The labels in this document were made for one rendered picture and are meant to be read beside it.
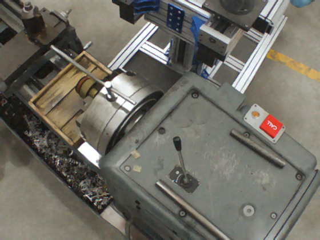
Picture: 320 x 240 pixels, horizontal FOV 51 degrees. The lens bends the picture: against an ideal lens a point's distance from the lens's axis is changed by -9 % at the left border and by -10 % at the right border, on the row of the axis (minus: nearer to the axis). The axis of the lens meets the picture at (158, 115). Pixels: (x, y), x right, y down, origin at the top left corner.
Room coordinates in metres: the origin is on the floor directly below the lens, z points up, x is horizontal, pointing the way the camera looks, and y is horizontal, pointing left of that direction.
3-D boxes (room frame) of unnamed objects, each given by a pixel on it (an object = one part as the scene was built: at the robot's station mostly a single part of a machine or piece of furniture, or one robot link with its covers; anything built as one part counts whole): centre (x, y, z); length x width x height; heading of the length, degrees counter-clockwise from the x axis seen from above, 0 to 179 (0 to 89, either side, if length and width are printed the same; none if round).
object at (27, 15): (0.98, 0.60, 1.13); 0.08 x 0.08 x 0.03
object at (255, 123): (0.48, -0.34, 1.23); 0.13 x 0.08 x 0.05; 54
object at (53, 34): (0.97, 0.58, 0.99); 0.20 x 0.10 x 0.05; 54
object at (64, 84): (0.70, 0.35, 0.89); 0.36 x 0.30 x 0.04; 144
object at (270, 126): (0.47, -0.36, 1.26); 0.06 x 0.06 x 0.02; 54
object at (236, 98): (0.56, -0.22, 1.24); 0.09 x 0.08 x 0.03; 54
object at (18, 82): (0.95, 0.68, 0.90); 0.47 x 0.30 x 0.06; 144
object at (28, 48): (0.93, 0.64, 0.95); 0.43 x 0.17 x 0.05; 144
